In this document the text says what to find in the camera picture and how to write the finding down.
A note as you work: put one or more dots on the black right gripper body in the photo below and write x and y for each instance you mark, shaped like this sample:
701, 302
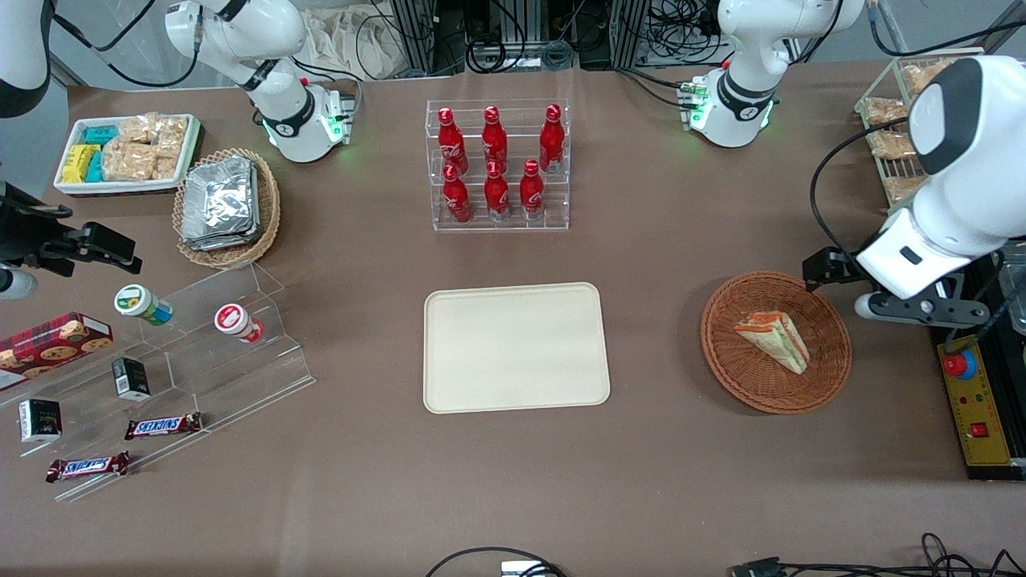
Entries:
24, 232

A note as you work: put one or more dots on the triangular sandwich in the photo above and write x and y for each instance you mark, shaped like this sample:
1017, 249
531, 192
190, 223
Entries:
773, 338

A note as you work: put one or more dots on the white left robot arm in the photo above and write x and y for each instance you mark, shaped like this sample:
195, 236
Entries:
745, 80

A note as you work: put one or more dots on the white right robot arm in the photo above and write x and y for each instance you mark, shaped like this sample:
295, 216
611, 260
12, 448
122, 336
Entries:
280, 112

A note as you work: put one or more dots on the white rectangular snack tray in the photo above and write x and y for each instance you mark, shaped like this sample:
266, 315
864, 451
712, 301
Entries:
120, 188

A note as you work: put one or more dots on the brown round wicker basket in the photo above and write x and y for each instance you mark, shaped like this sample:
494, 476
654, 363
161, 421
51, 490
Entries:
737, 361

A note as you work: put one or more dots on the light oval wicker basket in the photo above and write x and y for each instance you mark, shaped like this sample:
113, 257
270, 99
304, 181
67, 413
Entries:
268, 208

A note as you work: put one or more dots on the cream plastic tray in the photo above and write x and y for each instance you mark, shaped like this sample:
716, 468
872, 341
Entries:
513, 344

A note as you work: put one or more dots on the green lid snack cup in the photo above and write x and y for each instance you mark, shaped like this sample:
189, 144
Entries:
140, 304

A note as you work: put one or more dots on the clear bag of fried snacks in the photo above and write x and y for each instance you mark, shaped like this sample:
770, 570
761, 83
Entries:
891, 144
920, 76
884, 110
902, 188

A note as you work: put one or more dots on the teal snack pack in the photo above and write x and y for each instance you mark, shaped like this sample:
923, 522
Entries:
95, 168
100, 135

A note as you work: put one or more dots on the red cookie box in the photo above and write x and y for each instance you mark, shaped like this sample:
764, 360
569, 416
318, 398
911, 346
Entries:
48, 344

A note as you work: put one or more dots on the yellow snack pack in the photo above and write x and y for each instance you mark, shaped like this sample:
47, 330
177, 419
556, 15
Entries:
78, 162

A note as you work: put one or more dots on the clear bag of crackers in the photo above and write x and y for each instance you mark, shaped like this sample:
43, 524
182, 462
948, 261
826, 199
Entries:
173, 132
166, 166
138, 128
128, 162

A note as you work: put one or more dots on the clear plastic container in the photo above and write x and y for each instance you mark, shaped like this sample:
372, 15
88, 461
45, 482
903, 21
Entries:
1014, 296

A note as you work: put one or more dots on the silver foil pouch stack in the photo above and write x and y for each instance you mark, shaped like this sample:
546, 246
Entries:
220, 200

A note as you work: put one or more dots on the red emergency stop button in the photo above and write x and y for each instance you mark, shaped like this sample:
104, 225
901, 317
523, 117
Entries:
959, 365

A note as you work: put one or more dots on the small black carton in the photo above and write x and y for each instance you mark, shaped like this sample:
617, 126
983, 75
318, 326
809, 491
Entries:
131, 379
40, 421

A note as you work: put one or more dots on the red lid snack cup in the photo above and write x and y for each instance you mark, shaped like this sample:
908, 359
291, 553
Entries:
235, 322

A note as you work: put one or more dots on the yellow control panel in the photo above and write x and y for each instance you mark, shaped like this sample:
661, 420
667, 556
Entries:
982, 409

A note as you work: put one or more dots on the black appliance box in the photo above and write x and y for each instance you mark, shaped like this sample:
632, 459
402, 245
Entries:
1011, 401

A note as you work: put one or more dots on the clear acrylic stepped display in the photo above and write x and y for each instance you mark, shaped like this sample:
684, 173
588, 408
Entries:
240, 377

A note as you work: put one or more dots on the Snickers chocolate bar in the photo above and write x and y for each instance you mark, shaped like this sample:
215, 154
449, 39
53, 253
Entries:
164, 425
88, 466

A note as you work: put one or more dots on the red cola bottle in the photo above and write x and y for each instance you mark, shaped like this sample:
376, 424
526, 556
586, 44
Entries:
450, 140
456, 196
531, 191
497, 194
494, 138
551, 140

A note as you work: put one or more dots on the white cloth bag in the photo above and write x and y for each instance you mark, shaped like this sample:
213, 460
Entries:
345, 40

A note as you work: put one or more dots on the clear acrylic bottle rack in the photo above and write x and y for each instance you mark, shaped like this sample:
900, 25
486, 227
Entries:
513, 224

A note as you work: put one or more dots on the white plug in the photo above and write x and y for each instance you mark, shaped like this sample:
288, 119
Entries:
517, 569

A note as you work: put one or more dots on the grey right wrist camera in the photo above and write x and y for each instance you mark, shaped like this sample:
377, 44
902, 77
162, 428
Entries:
16, 284

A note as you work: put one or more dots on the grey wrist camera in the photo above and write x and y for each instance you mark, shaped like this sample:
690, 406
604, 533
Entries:
16, 284
922, 309

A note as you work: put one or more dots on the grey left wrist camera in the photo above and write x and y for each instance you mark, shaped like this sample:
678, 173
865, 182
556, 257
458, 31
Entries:
922, 309

